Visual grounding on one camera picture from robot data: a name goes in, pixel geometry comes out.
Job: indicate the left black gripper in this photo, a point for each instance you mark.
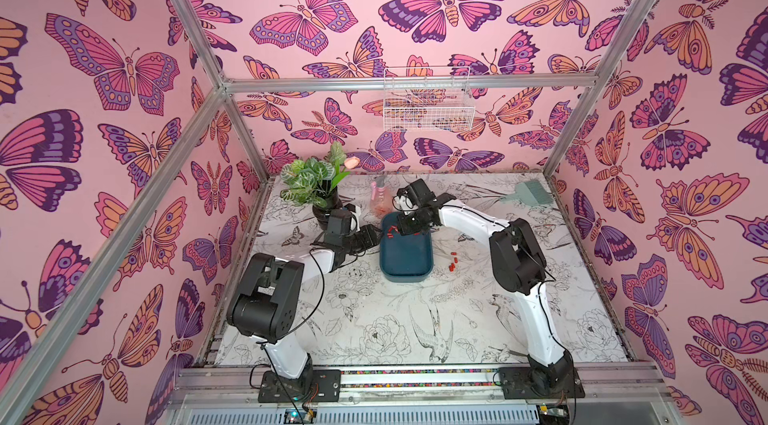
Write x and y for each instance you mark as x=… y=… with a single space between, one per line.
x=368 y=237

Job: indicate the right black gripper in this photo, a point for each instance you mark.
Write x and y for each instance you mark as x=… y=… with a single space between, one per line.
x=407 y=223

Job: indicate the teal plastic storage box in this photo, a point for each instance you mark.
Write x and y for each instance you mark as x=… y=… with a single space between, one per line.
x=404 y=259

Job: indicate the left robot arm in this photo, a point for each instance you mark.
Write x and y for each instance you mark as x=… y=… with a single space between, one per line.
x=265 y=302

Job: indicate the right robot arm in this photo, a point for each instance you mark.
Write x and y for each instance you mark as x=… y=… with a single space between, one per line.
x=518 y=265

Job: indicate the pink spray bottle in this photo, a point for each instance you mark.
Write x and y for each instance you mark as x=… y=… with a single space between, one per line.
x=381 y=202

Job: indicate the green plant in black vase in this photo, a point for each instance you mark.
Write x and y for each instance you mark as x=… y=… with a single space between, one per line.
x=314 y=182

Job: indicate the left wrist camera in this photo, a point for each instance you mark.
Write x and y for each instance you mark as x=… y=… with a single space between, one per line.
x=354 y=212

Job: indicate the white wire basket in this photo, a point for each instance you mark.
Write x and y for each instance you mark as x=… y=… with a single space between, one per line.
x=427 y=103

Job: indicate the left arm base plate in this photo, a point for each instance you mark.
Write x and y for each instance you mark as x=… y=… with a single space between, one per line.
x=316 y=386

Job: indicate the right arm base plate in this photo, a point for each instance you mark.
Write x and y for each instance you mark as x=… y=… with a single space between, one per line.
x=536 y=383

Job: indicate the aluminium front rail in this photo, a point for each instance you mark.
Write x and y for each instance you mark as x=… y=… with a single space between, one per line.
x=485 y=383

